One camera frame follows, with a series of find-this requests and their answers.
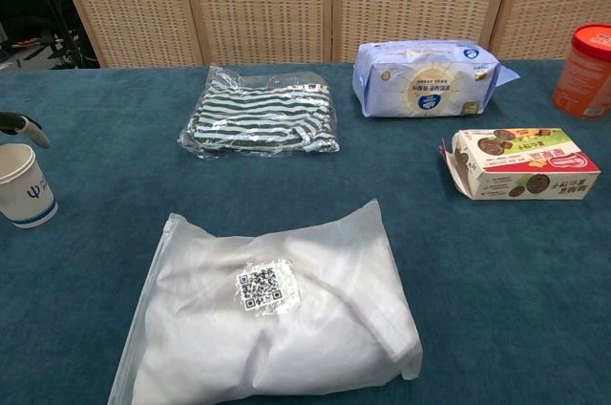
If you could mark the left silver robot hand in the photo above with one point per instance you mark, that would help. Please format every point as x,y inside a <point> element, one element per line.
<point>21,124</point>

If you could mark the white paper cup blue band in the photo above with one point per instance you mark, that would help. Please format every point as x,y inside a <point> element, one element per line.
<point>24,187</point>

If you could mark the black tripod stand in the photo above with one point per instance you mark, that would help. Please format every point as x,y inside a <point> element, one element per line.
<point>61,18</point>

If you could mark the teal velvet table cover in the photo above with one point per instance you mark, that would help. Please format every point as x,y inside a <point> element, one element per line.
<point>95,281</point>

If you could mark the striped shirt in clear bag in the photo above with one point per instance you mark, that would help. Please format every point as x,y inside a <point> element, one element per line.
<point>260,113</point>

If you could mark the white garment in frosted bag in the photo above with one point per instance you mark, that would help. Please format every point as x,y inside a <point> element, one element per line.
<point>267,328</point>

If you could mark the light blue tissue pack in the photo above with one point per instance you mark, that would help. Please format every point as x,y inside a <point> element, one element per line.
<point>425,85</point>

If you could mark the chocolate cookie box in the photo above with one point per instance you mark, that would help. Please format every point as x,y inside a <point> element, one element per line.
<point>530,161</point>

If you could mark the orange canister with red lid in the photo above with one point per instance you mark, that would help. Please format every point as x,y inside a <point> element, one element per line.
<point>584,75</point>

